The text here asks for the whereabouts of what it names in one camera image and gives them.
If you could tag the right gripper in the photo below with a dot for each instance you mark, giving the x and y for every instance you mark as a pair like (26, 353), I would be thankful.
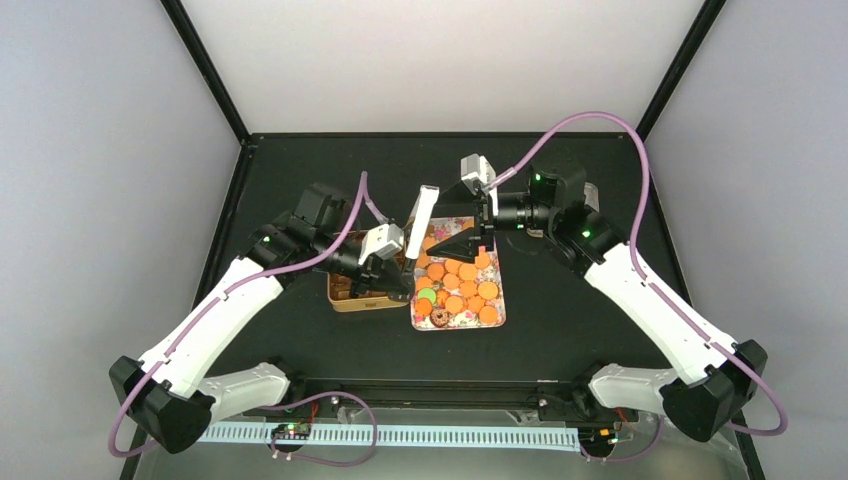
(481, 218)

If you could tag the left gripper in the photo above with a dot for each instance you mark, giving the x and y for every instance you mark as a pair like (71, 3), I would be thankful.
(376, 272)

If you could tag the gold cookie tin with tray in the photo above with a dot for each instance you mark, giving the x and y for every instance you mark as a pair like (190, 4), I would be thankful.
(341, 267)

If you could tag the white and metal tongs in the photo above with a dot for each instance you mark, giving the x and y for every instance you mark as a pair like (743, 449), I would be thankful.
(419, 220)

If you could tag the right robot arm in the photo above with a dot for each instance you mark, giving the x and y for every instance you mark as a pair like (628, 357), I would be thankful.
(711, 376)

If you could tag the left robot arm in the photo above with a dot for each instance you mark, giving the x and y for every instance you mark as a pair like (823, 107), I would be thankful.
(168, 393)

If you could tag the green macaron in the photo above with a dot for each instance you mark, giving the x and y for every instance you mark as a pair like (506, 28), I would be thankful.
(428, 294)

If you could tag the floral serving tray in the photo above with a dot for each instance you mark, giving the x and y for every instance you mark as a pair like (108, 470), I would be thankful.
(471, 291)

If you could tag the chocolate donut cookie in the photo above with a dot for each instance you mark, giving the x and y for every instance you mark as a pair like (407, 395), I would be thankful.
(440, 318)

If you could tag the silver tin lid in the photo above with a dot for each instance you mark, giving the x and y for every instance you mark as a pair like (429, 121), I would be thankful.
(591, 197)

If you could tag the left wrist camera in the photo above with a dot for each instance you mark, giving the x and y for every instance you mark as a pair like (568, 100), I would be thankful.
(384, 241)

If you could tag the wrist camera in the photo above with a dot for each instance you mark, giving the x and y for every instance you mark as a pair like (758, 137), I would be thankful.
(384, 241)
(476, 173)

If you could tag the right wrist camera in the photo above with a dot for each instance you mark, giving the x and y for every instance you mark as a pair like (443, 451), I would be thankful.
(476, 173)

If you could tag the white slotted cable duct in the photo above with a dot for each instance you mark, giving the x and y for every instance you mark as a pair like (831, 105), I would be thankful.
(434, 436)

